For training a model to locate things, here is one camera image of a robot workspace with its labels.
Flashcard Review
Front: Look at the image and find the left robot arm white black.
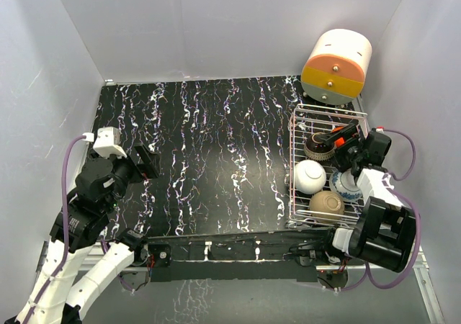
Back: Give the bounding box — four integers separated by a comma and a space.
7, 144, 161, 323

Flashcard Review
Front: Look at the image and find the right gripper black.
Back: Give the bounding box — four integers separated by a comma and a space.
318, 124, 364, 172

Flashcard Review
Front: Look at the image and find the blue white patterned bowl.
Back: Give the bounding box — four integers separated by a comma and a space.
328, 170, 362, 202

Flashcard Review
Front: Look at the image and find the red bowl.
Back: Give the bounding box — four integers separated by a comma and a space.
329, 125, 346, 148

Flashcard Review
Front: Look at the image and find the purple cable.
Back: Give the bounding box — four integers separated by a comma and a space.
15, 133, 95, 321
338, 128, 421, 292

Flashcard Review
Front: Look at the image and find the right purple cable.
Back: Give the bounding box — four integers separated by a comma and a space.
338, 128, 421, 292

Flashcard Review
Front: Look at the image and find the round pastel drawer cabinet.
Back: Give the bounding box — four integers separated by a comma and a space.
300, 29, 372, 106

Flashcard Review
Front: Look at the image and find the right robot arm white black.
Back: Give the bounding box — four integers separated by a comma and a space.
318, 124, 417, 273

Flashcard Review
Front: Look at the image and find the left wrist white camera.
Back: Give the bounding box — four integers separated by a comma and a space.
93, 127, 127, 158

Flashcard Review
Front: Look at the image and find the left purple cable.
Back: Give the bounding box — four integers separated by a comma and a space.
15, 133, 95, 321

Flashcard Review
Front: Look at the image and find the white wire dish rack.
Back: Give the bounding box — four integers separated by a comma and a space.
288, 104, 369, 228

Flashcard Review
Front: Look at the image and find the brown bowl cream interior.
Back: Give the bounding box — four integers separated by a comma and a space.
304, 132, 336, 162

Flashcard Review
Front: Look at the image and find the black glossy bowl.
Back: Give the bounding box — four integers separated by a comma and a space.
309, 191, 345, 221

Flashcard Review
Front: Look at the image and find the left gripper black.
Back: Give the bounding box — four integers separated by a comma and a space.
102, 142, 161, 212

